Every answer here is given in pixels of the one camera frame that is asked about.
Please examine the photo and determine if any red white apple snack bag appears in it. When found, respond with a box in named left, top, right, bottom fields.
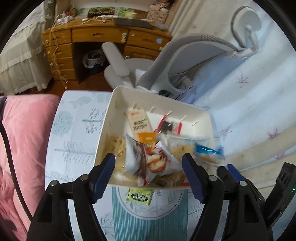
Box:
left=144, top=141, right=182, bottom=182

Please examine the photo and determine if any floral white bed sheet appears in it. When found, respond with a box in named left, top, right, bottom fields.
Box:
left=170, top=1, right=295, bottom=196

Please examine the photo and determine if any clear bag of yellow cakes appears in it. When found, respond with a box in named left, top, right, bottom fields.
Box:
left=158, top=133, right=210, bottom=161

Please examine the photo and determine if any grey white office chair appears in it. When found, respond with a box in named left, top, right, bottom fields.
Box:
left=102, top=6, right=261, bottom=99

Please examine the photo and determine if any black waste bin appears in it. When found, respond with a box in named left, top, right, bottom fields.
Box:
left=82, top=49, right=105, bottom=69

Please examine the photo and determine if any black cable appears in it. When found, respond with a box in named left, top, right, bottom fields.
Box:
left=0, top=96, right=33, bottom=222

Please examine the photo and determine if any orange snack packet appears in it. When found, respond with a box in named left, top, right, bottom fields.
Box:
left=137, top=132, right=156, bottom=150

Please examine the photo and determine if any pink quilted blanket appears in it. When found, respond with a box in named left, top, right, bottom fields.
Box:
left=1, top=94, right=60, bottom=240

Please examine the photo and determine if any wooden desk with drawers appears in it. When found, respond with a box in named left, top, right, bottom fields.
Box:
left=43, top=18, right=171, bottom=89

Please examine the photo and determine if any white plastic storage bin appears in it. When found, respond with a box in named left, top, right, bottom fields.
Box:
left=94, top=86, right=219, bottom=187

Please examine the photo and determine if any green yellow snack packet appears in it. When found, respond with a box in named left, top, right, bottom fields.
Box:
left=126, top=188, right=154, bottom=206

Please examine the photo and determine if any blue white snack packet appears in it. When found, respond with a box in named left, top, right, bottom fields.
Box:
left=195, top=144, right=225, bottom=164

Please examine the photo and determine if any pale puffed snack bag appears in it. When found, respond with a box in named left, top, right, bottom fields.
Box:
left=103, top=136, right=126, bottom=172

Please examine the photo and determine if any tree patterned table cloth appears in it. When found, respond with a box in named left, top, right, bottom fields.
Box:
left=45, top=89, right=223, bottom=241

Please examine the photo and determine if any brown chocolate snack packet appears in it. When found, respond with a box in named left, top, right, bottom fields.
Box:
left=123, top=134, right=158, bottom=187

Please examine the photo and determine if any white beige bar packet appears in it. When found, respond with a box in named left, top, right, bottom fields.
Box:
left=125, top=108, right=152, bottom=141

